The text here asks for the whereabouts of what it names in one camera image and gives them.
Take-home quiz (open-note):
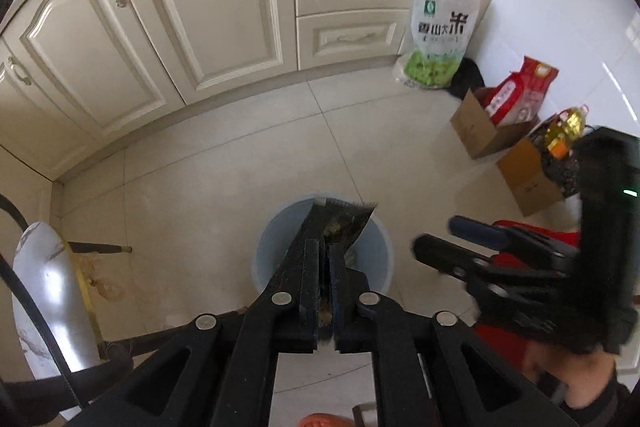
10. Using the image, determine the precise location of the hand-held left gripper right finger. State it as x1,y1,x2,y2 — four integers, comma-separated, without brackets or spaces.
327,249,576,427

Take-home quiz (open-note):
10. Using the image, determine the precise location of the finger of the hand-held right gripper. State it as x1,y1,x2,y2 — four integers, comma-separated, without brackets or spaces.
448,216,581,275
412,234,551,290

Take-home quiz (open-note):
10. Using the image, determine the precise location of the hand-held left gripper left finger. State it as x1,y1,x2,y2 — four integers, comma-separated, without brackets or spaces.
65,239,326,427

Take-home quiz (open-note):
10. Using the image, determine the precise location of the light blue plastic bucket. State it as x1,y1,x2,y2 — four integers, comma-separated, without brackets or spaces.
252,193,393,298

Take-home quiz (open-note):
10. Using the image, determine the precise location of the black foil snack wrapper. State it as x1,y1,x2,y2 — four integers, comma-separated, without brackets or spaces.
285,196,379,343

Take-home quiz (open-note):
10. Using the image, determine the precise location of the person's right forearm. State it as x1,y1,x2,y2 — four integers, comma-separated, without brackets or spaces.
555,357,636,427

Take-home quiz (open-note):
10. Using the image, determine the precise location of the person's right hand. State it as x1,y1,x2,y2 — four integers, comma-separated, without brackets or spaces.
522,339,618,410

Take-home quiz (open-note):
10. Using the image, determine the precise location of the open cardboard box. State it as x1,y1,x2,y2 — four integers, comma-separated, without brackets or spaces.
450,88,541,160
496,134,583,218

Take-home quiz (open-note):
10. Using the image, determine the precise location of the yellow cooking oil bottle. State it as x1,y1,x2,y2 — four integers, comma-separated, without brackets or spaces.
542,104,591,158

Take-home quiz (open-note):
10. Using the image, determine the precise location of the red and white food bag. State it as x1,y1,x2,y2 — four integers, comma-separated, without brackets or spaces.
482,72,540,128

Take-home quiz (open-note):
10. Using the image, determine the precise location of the orange slipper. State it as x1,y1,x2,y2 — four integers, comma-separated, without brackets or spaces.
300,412,357,427

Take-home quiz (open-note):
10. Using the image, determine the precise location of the black plastic bag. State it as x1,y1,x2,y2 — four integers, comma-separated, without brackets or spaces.
446,58,486,98

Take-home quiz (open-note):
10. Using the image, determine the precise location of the white and green rice bag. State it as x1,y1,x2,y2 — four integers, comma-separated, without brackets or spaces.
395,0,485,90

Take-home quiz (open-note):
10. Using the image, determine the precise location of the crumpled clear plastic bag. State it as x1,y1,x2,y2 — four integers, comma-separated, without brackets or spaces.
82,252,126,303

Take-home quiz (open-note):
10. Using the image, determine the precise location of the gold-rimmed glass table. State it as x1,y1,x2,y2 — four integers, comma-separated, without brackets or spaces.
70,252,106,363

